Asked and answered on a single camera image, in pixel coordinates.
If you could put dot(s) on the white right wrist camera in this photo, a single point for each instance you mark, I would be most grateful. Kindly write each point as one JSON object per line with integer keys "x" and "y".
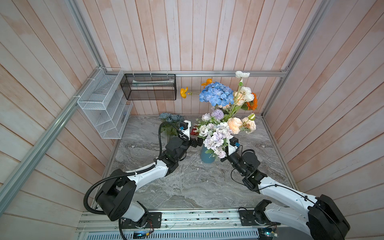
{"x": 233, "y": 145}

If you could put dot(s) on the peach carnation stem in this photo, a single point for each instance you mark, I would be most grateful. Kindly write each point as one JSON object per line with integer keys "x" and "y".
{"x": 246, "y": 124}

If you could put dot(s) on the teal cylindrical vase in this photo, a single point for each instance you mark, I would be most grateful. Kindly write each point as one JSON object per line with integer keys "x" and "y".
{"x": 206, "y": 158}

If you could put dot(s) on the white wire mesh shelf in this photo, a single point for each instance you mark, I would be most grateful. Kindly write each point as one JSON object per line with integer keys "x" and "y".
{"x": 104, "y": 103}

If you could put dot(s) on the pink white green bouquet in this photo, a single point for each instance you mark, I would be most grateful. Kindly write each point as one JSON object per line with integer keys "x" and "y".
{"x": 215, "y": 132}

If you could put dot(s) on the orange gerbera flower stem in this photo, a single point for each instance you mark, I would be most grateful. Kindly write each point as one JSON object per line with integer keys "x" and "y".
{"x": 253, "y": 105}

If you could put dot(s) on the white ranunculus stem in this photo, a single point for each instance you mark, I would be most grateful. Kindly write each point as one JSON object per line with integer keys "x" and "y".
{"x": 242, "y": 95}

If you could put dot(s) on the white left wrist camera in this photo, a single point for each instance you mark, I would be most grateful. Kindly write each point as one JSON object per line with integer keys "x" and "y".
{"x": 184, "y": 130}

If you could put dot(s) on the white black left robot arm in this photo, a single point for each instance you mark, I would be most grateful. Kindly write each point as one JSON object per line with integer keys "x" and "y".
{"x": 113, "y": 196}

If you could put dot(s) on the black wire mesh basket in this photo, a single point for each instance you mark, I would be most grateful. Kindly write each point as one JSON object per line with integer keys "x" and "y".
{"x": 149, "y": 87}

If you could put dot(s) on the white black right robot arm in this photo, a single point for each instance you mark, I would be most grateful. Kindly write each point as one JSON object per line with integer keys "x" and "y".
{"x": 318, "y": 217}

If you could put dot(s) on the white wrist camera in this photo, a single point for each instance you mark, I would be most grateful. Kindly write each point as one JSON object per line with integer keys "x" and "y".
{"x": 184, "y": 130}
{"x": 233, "y": 145}

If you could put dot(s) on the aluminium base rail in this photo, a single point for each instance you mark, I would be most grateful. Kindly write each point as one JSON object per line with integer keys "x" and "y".
{"x": 192, "y": 224}

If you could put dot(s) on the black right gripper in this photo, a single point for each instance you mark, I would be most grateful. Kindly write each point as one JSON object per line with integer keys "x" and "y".
{"x": 223, "y": 159}

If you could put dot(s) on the aluminium frame rail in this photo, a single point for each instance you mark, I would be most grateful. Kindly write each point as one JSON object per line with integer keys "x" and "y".
{"x": 261, "y": 73}

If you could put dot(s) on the red flower stem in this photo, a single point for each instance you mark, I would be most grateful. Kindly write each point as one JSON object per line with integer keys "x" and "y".
{"x": 195, "y": 131}

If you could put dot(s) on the light blue hydrangea stem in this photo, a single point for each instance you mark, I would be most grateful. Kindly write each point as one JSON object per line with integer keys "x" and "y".
{"x": 217, "y": 95}

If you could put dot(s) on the yellow orange poppy stem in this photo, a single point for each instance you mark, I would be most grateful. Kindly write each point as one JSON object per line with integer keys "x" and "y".
{"x": 185, "y": 91}

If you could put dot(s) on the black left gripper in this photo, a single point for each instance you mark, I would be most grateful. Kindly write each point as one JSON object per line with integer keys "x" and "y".
{"x": 194, "y": 143}

